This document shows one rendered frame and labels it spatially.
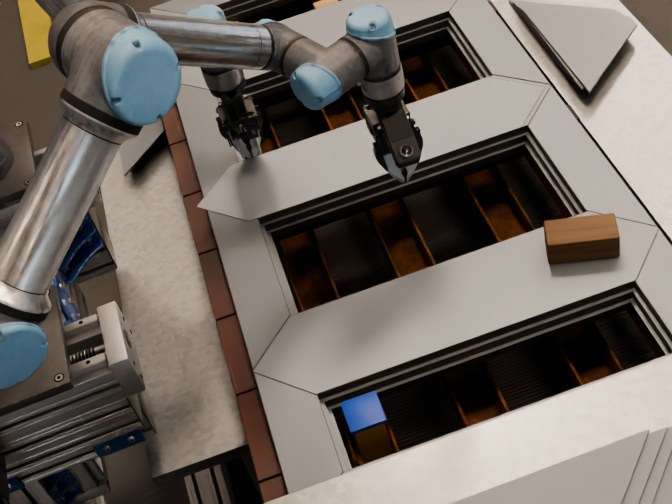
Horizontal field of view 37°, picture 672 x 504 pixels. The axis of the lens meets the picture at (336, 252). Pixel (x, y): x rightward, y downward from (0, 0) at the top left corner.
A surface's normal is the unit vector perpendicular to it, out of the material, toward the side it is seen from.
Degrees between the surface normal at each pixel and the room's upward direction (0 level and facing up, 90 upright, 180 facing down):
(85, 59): 36
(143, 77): 86
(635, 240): 0
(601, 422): 0
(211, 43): 74
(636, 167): 0
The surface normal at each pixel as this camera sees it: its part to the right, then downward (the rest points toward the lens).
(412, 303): -0.19, -0.67
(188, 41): 0.71, 0.17
